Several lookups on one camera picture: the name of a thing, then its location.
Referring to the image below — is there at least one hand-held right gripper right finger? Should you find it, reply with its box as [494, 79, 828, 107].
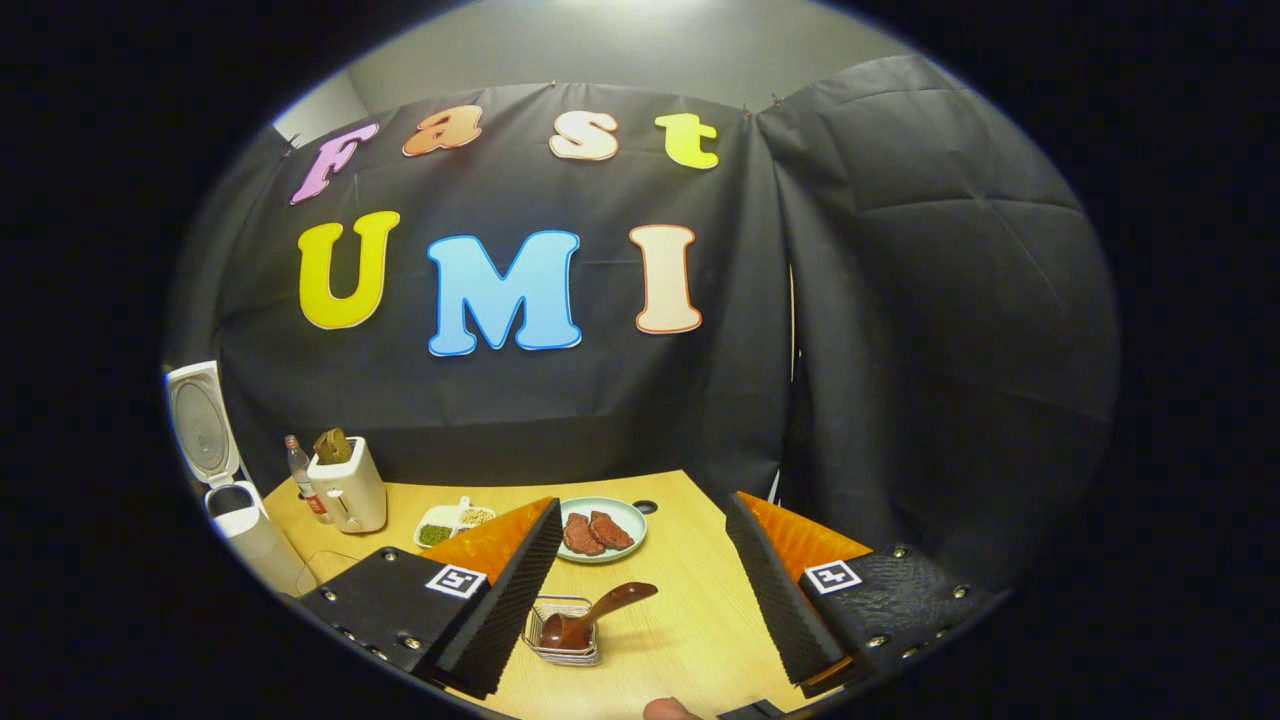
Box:
[724, 490, 987, 699]

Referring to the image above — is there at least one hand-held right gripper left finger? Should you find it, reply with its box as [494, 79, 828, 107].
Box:
[297, 496, 564, 700]

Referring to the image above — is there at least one brown wooden spoon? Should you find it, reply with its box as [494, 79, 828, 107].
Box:
[539, 582, 660, 652]

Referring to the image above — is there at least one white rice cooker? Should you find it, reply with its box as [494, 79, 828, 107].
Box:
[164, 360, 318, 599]

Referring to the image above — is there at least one red meat piece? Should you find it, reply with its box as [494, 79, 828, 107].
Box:
[563, 513, 608, 558]
[589, 510, 637, 552]

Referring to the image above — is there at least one white divided grain dish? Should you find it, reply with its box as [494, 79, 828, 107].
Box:
[413, 496, 498, 550]

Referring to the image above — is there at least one light green plate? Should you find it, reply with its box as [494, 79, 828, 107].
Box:
[556, 495, 649, 565]

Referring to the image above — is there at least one white toaster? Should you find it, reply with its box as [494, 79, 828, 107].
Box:
[307, 437, 389, 535]

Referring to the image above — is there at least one clear plastic water bottle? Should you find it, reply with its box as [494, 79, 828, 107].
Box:
[284, 435, 332, 525]

